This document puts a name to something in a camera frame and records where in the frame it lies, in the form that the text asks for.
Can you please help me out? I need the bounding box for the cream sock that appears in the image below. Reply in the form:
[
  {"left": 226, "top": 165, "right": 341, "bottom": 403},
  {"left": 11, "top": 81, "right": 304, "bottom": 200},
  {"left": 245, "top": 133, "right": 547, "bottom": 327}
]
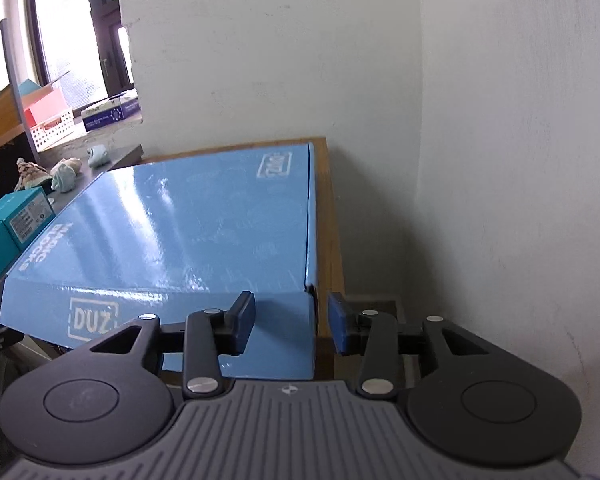
[{"left": 50, "top": 157, "right": 83, "bottom": 176}]

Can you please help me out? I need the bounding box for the stone windowsill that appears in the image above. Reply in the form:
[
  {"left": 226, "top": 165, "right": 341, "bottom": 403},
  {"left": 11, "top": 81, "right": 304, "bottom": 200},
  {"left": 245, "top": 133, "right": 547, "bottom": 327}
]
[{"left": 37, "top": 120, "right": 143, "bottom": 161}]

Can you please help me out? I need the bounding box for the teal box lid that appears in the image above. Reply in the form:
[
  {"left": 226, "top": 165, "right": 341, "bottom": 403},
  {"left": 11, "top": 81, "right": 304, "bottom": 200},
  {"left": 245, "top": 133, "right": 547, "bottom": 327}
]
[{"left": 0, "top": 186, "right": 57, "bottom": 289}]

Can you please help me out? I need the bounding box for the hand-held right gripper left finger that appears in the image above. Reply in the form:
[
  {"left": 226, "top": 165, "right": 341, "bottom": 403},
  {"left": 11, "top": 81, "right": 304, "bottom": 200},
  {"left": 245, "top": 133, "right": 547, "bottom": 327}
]
[{"left": 87, "top": 291, "right": 257, "bottom": 400}]

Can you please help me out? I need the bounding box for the blue white glove box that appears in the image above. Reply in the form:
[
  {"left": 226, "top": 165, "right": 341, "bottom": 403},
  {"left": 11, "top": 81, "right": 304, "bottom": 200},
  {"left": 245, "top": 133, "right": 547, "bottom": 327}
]
[{"left": 80, "top": 91, "right": 141, "bottom": 133}]

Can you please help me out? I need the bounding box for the red box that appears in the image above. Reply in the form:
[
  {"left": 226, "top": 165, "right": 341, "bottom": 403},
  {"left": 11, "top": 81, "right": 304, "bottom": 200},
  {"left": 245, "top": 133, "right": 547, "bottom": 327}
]
[{"left": 21, "top": 85, "right": 73, "bottom": 128}]

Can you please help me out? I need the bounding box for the patterned knit sock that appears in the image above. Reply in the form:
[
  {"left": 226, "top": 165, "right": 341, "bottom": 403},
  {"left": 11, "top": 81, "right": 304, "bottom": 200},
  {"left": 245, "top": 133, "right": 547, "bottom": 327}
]
[{"left": 14, "top": 157, "right": 52, "bottom": 192}]

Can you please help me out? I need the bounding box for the blue cardboard box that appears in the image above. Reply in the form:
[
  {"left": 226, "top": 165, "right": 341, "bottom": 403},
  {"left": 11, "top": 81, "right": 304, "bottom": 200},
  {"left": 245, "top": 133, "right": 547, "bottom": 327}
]
[{"left": 0, "top": 142, "right": 321, "bottom": 381}]

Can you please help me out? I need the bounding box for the dark framed window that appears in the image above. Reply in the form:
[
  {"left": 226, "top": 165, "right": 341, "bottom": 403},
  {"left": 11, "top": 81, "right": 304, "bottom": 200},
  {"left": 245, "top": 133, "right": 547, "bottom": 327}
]
[{"left": 22, "top": 0, "right": 136, "bottom": 101}]

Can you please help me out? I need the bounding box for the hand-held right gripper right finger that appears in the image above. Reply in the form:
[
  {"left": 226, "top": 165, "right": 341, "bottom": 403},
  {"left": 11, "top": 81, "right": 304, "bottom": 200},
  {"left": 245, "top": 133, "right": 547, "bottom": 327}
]
[{"left": 328, "top": 291, "right": 502, "bottom": 401}]

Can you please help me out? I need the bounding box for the white perforated basket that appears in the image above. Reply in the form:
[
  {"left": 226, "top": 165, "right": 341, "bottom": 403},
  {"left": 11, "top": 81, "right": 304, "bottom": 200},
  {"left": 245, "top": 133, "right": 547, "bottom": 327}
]
[{"left": 27, "top": 105, "right": 76, "bottom": 153}]

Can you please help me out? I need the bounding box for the teal flat box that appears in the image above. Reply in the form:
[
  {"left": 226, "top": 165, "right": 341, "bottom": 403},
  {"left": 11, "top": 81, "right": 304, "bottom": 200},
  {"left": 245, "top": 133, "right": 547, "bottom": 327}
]
[{"left": 17, "top": 77, "right": 53, "bottom": 98}]

